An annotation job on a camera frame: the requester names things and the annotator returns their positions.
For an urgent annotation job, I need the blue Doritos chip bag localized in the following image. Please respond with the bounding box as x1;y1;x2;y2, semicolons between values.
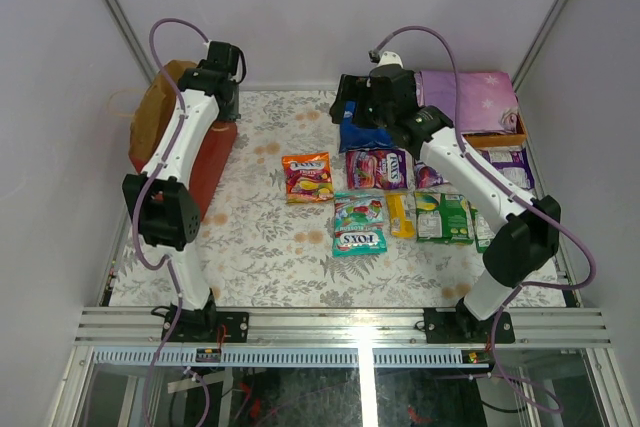
339;101;395;153

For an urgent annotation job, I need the purple Fox's berries candy bag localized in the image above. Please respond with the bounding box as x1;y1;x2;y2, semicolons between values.
346;149;408;191

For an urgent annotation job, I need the purple snack packet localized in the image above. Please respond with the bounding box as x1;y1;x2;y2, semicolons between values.
413;161;447;190
480;148;535;191

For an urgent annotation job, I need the red brown paper bag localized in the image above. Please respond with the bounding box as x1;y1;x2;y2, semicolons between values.
128;74;238;217

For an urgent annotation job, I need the orange Fox's fruits candy bag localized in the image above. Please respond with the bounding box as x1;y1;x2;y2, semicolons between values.
282;152;334;203

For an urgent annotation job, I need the yellow snack packet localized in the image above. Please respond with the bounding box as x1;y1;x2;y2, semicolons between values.
385;192;416;239

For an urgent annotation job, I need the small green yellow candy packet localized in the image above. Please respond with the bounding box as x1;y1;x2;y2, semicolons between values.
414;191;473;245

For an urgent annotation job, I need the teal Fox's candy bag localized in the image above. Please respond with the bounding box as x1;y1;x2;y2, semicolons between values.
332;192;387;257

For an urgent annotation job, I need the green snack packet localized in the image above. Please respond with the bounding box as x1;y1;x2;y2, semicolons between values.
470;204;495;253

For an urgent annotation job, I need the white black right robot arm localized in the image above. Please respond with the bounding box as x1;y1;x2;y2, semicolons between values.
330;64;561;342

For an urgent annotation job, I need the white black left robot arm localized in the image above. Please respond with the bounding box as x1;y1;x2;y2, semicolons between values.
122;41;249;347

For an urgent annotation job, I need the purple snowflake cloth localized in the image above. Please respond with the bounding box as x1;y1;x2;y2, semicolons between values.
415;70;519;134

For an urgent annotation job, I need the orange wooden tray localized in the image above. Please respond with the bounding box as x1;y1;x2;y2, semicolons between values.
464;115;527;150

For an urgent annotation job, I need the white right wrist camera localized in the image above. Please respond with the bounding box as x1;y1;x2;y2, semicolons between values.
368;50;404;69

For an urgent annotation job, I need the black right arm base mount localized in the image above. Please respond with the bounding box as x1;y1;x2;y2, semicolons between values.
423;307;515;345

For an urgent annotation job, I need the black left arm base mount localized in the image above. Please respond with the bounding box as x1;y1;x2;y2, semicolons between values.
169;310;250;345

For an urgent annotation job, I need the aluminium front rail frame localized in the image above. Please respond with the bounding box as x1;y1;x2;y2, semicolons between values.
48;307;639;426

